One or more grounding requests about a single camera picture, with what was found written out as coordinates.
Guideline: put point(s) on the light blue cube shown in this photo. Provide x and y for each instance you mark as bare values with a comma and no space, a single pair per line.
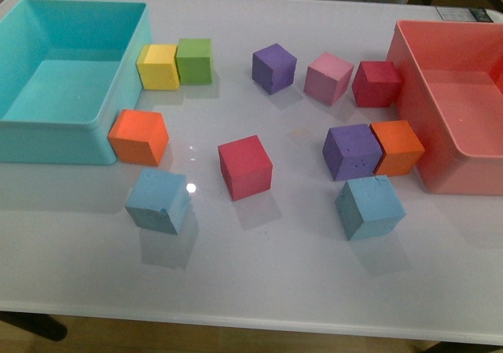
159,201
369,207

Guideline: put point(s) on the red foam cube centre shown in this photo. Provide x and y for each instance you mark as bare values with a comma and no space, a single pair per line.
246,167

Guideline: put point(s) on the purple foam cube far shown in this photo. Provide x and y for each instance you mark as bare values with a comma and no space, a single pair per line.
273,68

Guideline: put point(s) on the purple foam cube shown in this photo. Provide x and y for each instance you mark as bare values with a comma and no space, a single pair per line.
273,68
351,152

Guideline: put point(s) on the purple foam cube near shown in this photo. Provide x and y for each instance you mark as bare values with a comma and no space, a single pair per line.
351,152

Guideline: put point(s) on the pink foam cube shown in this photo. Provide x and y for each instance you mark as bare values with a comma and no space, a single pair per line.
328,78

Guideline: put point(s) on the orange cube left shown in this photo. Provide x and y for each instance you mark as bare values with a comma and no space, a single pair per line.
139,137

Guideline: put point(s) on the orange cube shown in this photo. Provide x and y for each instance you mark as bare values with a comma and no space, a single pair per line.
139,137
400,146

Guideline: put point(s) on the green foam cube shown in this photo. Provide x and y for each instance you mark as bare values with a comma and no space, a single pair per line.
194,58

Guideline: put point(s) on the yellow foam cube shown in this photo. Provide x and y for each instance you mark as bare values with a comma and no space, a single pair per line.
156,65

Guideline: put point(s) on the dark red cube far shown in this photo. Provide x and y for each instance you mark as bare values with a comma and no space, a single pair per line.
376,84

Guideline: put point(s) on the orange cube right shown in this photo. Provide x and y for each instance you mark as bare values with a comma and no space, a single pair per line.
400,146

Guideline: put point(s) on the teal plastic bin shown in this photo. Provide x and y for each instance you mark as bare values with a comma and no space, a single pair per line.
68,69

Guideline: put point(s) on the pink plastic bin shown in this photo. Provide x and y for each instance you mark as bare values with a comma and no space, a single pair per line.
452,98

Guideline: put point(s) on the table label sticker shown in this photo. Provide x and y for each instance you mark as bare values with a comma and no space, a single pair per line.
464,14

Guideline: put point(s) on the black table leg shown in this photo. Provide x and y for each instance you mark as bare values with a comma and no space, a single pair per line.
42,325

